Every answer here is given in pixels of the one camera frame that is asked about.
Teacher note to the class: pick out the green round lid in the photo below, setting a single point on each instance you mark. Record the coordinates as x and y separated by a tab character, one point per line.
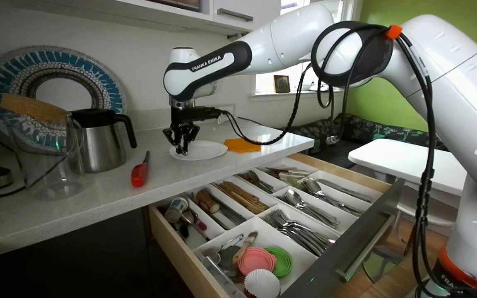
282	263

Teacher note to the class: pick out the dark base cabinet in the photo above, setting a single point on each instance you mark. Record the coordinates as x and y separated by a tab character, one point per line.
83	259

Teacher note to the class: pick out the white table board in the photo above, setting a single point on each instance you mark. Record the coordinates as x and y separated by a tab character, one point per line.
410	163

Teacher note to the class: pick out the orange cloth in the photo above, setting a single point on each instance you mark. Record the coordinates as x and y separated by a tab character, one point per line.
242	147

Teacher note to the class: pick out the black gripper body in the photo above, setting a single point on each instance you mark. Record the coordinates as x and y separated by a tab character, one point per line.
184	115

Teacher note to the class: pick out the white round lid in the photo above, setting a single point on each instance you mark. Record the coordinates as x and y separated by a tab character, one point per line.
262	284

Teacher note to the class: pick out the steel thermos jug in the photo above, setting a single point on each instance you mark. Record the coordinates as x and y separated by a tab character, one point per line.
100	147

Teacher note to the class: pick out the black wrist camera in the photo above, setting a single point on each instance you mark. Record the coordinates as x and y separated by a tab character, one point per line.
208	114

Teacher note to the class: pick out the silver bottle stopper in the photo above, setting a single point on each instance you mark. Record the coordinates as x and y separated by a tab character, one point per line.
176	206

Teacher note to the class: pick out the wooden utensil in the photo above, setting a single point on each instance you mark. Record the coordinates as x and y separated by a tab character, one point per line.
244	198

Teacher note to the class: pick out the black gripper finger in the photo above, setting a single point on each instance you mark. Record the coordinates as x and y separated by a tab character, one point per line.
174	135
191	135

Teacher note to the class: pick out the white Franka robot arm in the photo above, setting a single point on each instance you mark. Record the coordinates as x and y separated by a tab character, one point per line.
459	84

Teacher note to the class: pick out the open wooden drawer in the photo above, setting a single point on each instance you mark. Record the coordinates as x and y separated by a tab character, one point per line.
178	249

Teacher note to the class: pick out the silver spoon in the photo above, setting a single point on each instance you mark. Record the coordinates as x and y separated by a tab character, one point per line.
315	188
292	196

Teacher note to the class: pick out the silver fork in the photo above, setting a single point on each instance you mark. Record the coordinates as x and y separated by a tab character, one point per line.
297	226

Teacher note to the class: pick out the tan wooden block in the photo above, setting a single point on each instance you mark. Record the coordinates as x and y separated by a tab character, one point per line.
32	109

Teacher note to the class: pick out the white upper cabinet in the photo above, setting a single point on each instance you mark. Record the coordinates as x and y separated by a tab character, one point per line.
140	11

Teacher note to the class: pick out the blue patterned decorative plate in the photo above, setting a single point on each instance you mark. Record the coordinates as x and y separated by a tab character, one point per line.
83	72

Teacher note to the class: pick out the grey kitchen utensil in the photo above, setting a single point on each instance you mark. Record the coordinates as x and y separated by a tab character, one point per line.
289	177

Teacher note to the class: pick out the white plate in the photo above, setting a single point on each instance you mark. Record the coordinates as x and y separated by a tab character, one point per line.
211	150

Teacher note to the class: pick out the dark metal utensil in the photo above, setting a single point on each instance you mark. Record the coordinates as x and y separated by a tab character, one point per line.
257	181

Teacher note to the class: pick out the pink round lid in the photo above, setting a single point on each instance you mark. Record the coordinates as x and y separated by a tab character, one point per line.
256	261

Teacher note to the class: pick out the clear glass jar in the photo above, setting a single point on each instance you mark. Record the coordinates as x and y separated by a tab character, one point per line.
50	180

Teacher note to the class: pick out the brown picture frame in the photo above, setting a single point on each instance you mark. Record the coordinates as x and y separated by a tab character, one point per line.
282	84

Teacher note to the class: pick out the white cutlery tray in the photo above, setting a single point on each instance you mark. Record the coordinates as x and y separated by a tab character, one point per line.
304	259

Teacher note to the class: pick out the silver table knife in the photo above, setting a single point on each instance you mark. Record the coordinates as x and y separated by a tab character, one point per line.
348	191

